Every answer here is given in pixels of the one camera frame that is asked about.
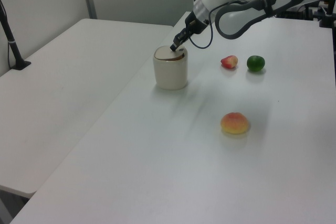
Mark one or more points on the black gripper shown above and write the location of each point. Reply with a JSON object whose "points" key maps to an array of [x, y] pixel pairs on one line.
{"points": [[197, 24]]}

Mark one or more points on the cream hinged bin lid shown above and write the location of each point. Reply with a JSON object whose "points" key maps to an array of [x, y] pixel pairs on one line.
{"points": [[165, 53]]}

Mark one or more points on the cream garbage bin body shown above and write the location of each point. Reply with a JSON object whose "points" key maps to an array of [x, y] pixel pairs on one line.
{"points": [[170, 74]]}

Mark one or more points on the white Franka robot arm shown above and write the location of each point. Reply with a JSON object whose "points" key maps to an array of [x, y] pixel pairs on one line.
{"points": [[236, 22]]}

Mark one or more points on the red bitten toy fruit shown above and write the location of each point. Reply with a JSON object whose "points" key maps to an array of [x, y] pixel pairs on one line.
{"points": [[229, 62]]}

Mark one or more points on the green toy lime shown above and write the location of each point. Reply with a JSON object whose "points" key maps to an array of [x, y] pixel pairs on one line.
{"points": [[255, 63]]}

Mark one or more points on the orange yellow toy peach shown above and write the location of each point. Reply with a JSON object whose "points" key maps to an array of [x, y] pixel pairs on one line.
{"points": [[234, 123]]}

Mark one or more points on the black electronics box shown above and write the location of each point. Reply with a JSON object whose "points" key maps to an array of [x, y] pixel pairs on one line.
{"points": [[296, 14]]}

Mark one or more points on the black clamp stand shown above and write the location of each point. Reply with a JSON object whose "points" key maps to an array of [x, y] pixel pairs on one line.
{"points": [[328, 15]]}

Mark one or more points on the black pole with base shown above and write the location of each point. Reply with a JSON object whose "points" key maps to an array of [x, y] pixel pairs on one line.
{"points": [[10, 37]]}

